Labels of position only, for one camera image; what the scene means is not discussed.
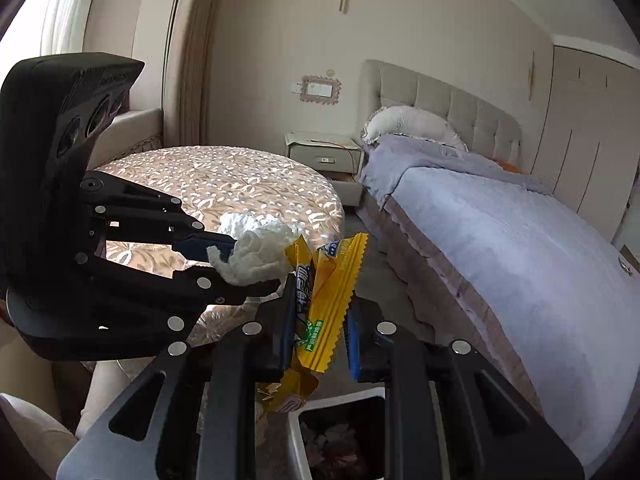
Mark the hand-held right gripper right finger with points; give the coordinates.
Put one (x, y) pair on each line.
(354, 355)

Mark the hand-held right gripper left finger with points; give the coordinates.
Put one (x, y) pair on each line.
(286, 330)

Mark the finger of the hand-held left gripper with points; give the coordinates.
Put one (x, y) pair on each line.
(200, 249)
(150, 290)

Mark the yellow snack wrapper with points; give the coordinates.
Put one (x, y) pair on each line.
(320, 310)

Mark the white trash bin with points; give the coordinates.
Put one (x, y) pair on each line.
(340, 400)

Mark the white tissue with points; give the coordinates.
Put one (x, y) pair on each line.
(255, 255)

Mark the pink printed wrapper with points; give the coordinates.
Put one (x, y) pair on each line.
(330, 440)

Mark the floral lace tablecloth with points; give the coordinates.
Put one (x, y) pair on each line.
(225, 185)

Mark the white sheer curtain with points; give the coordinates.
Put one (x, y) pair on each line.
(65, 10)

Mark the cream nightstand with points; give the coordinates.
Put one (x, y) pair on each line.
(320, 152)

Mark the bed with grey cover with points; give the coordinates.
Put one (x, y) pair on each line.
(500, 240)

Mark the person's beige clothing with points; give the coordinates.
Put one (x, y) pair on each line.
(30, 435)

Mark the white ruffled pillow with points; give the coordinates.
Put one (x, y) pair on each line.
(415, 122)

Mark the orange cloth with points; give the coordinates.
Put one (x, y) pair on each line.
(507, 165)

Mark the beige upholstered bed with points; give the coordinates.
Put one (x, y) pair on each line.
(450, 105)

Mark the beige wardrobe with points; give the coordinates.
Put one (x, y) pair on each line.
(585, 135)

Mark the lace-framed wall switch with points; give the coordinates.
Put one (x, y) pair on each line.
(317, 90)

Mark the small gold wall ornament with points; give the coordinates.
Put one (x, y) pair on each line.
(532, 67)

